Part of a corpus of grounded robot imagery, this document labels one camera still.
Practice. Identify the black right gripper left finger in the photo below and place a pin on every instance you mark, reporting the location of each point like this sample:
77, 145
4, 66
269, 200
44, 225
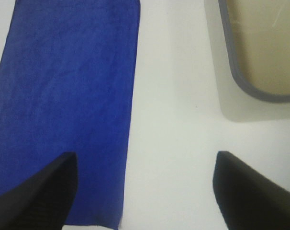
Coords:
43, 201

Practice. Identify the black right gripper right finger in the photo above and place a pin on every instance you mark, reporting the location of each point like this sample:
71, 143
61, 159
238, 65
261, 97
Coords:
247, 200

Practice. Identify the blue microfibre towel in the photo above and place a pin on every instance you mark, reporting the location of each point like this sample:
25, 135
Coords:
66, 84

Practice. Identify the beige bin with grey rim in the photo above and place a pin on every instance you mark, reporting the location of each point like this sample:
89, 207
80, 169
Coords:
250, 44

